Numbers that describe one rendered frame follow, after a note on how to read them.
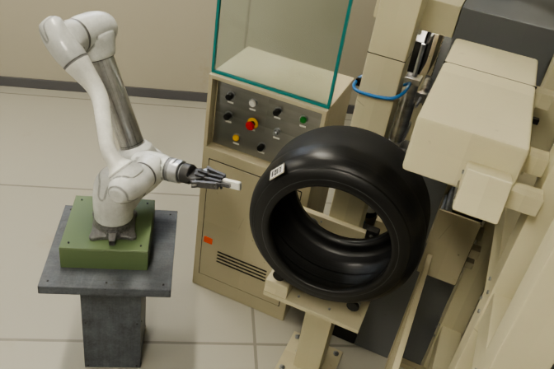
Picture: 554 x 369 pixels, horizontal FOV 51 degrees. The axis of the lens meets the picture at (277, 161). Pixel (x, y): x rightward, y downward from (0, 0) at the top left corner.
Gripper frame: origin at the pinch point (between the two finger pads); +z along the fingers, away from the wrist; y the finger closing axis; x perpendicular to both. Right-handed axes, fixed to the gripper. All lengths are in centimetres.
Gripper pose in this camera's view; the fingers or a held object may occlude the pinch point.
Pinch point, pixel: (232, 184)
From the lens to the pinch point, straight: 208.5
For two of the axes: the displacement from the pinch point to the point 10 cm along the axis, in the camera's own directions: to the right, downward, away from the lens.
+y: 3.9, -4.6, 8.0
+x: -0.1, 8.6, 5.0
